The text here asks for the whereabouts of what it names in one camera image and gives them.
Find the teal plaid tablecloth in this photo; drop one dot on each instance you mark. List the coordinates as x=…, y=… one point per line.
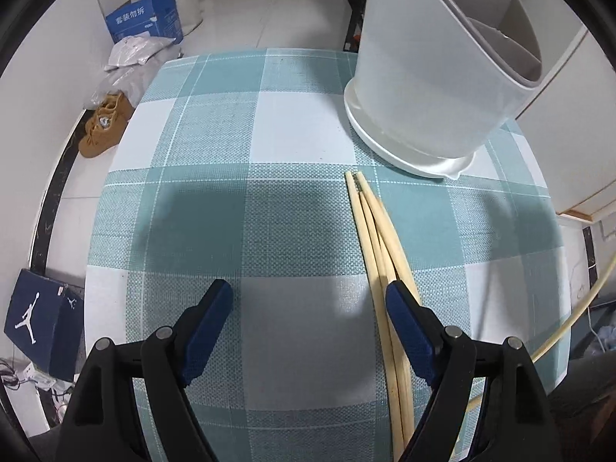
x=240, y=202

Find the blue cardboard box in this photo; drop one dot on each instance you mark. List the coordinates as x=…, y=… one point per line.
x=144, y=17

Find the white wardrobe with wooden trim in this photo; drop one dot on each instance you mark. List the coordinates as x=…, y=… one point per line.
x=577, y=130

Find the light wooden chopstick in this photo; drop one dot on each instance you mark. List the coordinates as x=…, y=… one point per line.
x=365, y=250
x=378, y=255
x=393, y=250

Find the white grey utensil holder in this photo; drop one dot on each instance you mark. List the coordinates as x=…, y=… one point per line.
x=423, y=82

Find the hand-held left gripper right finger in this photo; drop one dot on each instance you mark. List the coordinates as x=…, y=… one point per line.
x=406, y=327

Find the white power strip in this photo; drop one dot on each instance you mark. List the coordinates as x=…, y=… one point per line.
x=33, y=375

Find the grey plastic bag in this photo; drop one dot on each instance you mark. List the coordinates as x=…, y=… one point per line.
x=130, y=82

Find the blue cloth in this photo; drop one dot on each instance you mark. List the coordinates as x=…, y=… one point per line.
x=605, y=341

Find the white sack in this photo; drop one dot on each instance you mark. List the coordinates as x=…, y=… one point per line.
x=188, y=5

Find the navy shoe box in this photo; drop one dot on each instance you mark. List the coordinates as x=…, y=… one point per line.
x=33, y=317

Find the white plastic bag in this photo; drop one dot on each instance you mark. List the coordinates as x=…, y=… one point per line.
x=134, y=50

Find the brown slipper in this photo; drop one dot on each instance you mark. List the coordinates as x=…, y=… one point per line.
x=120, y=106
x=96, y=144

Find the person's left leg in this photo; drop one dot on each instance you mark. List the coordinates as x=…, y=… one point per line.
x=43, y=448

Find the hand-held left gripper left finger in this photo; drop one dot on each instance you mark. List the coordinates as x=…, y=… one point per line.
x=211, y=320

